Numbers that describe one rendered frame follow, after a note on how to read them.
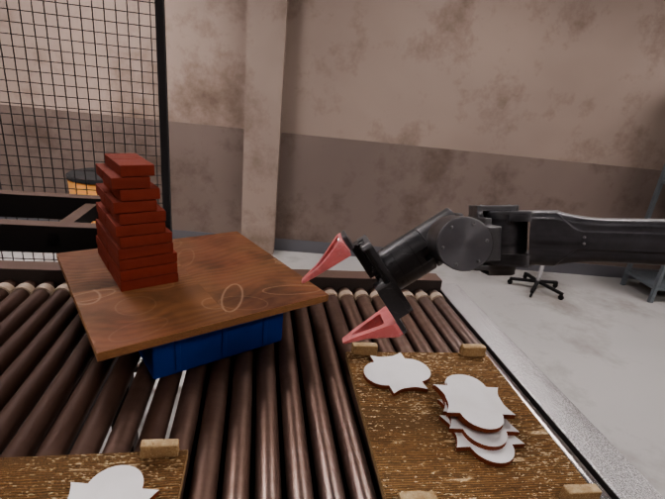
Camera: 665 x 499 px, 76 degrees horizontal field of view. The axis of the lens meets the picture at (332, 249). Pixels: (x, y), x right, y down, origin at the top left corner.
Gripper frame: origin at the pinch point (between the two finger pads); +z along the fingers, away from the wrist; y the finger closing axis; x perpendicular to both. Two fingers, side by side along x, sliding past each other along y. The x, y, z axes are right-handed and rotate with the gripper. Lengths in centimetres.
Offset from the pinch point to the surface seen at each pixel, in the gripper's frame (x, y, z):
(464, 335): 56, 44, -17
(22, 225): 78, -50, 76
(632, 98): 333, 84, -272
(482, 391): 23.7, 38.2, -12.1
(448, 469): 9.0, 37.1, 0.0
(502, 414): 17.7, 40.0, -12.7
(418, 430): 17.3, 33.8, 1.8
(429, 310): 68, 38, -14
